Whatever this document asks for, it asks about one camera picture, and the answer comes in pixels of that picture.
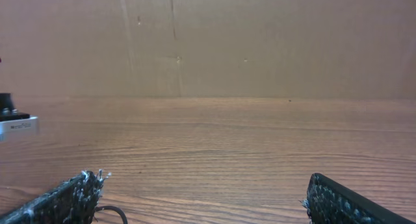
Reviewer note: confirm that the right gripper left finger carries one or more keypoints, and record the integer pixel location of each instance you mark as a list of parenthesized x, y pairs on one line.
[(72, 201)]

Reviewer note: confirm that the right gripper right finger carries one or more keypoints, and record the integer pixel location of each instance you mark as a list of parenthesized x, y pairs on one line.
[(328, 202)]

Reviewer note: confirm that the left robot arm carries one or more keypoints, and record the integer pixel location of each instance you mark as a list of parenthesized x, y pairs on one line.
[(8, 110)]

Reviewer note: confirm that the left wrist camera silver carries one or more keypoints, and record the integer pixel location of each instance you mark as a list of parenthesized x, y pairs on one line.
[(18, 129)]

